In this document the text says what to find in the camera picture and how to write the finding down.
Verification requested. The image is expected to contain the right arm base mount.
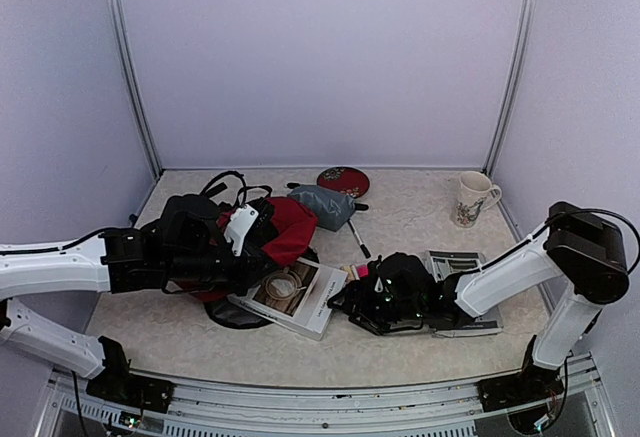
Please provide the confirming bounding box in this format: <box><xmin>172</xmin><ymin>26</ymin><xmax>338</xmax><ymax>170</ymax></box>
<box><xmin>477</xmin><ymin>335</ymin><xmax>566</xmax><ymax>412</ymax></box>

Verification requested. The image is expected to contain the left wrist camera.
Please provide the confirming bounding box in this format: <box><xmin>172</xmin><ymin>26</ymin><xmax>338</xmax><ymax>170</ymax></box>
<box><xmin>200</xmin><ymin>170</ymin><xmax>274</xmax><ymax>257</ymax></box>

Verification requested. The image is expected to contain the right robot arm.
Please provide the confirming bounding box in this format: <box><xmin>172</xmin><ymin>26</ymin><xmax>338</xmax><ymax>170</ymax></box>
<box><xmin>327</xmin><ymin>201</ymin><xmax>639</xmax><ymax>401</ymax></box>

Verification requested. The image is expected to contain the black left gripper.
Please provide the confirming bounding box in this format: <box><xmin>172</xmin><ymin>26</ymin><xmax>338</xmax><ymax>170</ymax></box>
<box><xmin>164</xmin><ymin>240</ymin><xmax>281</xmax><ymax>296</ymax></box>

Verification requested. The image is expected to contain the right aluminium frame post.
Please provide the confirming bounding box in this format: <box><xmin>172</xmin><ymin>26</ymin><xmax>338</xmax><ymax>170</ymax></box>
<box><xmin>483</xmin><ymin>0</ymin><xmax>537</xmax><ymax>177</ymax></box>

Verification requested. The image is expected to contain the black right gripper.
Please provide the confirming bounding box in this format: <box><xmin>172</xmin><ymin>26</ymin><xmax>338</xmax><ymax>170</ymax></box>
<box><xmin>325</xmin><ymin>280</ymin><xmax>424</xmax><ymax>337</ymax></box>

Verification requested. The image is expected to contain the red student backpack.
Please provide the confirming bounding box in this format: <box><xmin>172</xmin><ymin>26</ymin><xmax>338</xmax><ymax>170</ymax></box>
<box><xmin>144</xmin><ymin>195</ymin><xmax>321</xmax><ymax>329</ymax></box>

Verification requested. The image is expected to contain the white ceramic mug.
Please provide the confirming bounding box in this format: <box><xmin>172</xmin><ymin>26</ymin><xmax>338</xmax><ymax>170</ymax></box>
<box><xmin>451</xmin><ymin>171</ymin><xmax>502</xmax><ymax>228</ymax></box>

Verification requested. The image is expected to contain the pink highlighter pen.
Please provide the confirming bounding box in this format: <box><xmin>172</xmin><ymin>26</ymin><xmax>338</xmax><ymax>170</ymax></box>
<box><xmin>341</xmin><ymin>263</ymin><xmax>370</xmax><ymax>282</ymax></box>

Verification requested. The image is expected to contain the white paper book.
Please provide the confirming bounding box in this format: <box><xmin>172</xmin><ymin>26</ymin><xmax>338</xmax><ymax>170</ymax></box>
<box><xmin>228</xmin><ymin>258</ymin><xmax>348</xmax><ymax>341</ymax></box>

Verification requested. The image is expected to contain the grey pencil pouch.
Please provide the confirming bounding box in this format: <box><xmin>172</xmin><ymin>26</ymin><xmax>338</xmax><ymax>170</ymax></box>
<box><xmin>287</xmin><ymin>183</ymin><xmax>369</xmax><ymax>232</ymax></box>

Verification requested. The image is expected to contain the aluminium frame post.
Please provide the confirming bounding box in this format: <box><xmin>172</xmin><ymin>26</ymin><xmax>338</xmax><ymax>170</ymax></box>
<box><xmin>483</xmin><ymin>0</ymin><xmax>537</xmax><ymax>177</ymax></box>
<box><xmin>107</xmin><ymin>0</ymin><xmax>164</xmax><ymax>182</ymax></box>

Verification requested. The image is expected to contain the left aluminium frame post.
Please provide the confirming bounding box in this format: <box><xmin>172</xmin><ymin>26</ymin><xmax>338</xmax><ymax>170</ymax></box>
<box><xmin>107</xmin><ymin>0</ymin><xmax>164</xmax><ymax>182</ymax></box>

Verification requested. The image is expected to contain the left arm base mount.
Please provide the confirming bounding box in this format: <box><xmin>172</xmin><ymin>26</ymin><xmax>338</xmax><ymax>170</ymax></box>
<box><xmin>86</xmin><ymin>336</ymin><xmax>175</xmax><ymax>414</ymax></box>

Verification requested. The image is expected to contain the aluminium front rail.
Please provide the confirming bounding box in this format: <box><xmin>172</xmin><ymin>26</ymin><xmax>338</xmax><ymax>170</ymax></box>
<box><xmin>33</xmin><ymin>355</ymin><xmax>619</xmax><ymax>436</ymax></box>

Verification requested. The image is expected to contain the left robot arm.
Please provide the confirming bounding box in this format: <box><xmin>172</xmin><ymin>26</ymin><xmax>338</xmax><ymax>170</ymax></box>
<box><xmin>1</xmin><ymin>194</ymin><xmax>273</xmax><ymax>402</ymax></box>

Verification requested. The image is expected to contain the ianra magazine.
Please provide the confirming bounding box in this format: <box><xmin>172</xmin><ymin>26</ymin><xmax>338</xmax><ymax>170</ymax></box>
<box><xmin>423</xmin><ymin>250</ymin><xmax>504</xmax><ymax>338</ymax></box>

